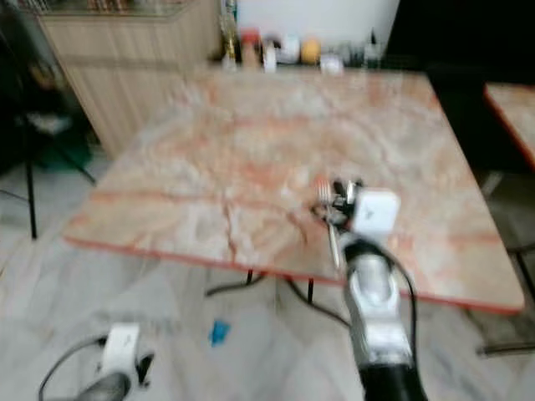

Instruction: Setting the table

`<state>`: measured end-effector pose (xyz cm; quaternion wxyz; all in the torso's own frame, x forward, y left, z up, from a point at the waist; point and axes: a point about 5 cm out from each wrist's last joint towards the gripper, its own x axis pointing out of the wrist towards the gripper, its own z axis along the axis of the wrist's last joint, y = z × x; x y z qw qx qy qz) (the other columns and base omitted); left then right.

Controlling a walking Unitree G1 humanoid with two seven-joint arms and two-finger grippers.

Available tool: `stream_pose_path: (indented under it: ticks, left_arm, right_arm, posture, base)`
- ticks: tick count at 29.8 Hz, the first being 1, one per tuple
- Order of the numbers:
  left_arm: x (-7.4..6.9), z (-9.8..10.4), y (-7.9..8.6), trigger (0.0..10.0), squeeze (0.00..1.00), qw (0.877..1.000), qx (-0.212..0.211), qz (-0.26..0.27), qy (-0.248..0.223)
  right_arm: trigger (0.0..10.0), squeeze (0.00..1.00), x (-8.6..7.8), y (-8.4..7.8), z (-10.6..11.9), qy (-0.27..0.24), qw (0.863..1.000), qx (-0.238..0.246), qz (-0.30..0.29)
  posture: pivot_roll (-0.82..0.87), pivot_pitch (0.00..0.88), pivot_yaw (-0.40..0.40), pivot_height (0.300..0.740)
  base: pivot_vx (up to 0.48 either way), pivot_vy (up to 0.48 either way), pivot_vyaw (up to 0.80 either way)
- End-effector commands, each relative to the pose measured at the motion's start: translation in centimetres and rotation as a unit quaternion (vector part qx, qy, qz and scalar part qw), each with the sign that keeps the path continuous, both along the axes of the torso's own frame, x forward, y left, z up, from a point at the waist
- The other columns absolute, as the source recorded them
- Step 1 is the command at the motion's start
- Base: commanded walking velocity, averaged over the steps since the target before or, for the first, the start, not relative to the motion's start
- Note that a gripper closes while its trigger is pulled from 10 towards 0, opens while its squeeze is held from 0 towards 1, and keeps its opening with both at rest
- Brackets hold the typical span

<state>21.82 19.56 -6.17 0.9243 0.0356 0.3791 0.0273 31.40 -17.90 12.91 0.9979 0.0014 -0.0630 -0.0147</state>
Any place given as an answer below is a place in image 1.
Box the silver metal fork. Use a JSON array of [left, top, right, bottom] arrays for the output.
[[316, 179, 342, 271]]

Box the black metal table base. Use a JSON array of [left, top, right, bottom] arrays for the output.
[[204, 268, 354, 329]]

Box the small blue floor object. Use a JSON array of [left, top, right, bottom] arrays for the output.
[[210, 320, 232, 346]]

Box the small white box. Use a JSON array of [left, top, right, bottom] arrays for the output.
[[319, 53, 344, 75]]

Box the orange toy ball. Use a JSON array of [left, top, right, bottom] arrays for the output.
[[300, 37, 324, 66]]

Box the jar with red lid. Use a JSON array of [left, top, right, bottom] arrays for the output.
[[239, 28, 261, 69]]

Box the black metal chair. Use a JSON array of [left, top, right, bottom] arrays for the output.
[[0, 50, 98, 241]]

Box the marble side table red edge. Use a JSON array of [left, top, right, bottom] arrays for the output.
[[483, 81, 535, 170]]

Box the black television screen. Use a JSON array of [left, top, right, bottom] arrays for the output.
[[385, 0, 535, 61]]

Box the gold trophy with blue ball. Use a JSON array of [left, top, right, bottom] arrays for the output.
[[221, 0, 240, 69]]

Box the light wooden cabinet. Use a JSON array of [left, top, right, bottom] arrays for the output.
[[37, 0, 223, 158]]

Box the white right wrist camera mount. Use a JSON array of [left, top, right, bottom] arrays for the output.
[[351, 188, 401, 237]]

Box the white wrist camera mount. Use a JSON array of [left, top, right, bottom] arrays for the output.
[[351, 188, 401, 237], [99, 322, 142, 378]]

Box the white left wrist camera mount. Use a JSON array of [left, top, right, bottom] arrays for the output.
[[99, 322, 142, 378]]

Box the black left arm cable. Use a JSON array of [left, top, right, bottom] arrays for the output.
[[38, 334, 108, 401]]

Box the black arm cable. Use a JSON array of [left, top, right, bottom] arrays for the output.
[[380, 236, 421, 368], [38, 334, 108, 401]]

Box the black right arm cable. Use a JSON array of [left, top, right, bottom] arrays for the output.
[[380, 236, 421, 368]]

